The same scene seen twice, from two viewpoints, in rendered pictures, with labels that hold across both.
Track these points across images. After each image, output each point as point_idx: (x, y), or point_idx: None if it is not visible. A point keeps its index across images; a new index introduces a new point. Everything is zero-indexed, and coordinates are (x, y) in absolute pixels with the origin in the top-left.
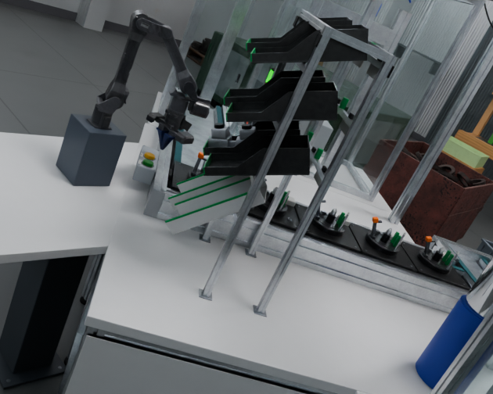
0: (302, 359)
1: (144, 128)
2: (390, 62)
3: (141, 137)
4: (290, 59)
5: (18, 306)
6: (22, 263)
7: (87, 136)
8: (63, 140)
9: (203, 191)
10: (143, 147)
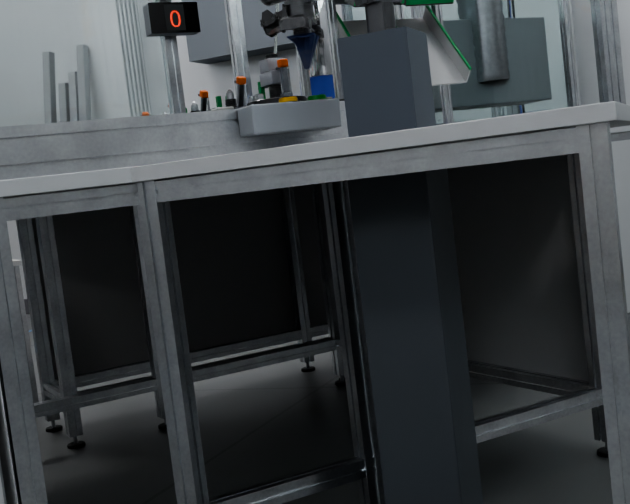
0: None
1: (20, 178)
2: None
3: (89, 171)
4: None
5: (462, 428)
6: (445, 357)
7: (426, 41)
8: (412, 79)
9: None
10: (260, 104)
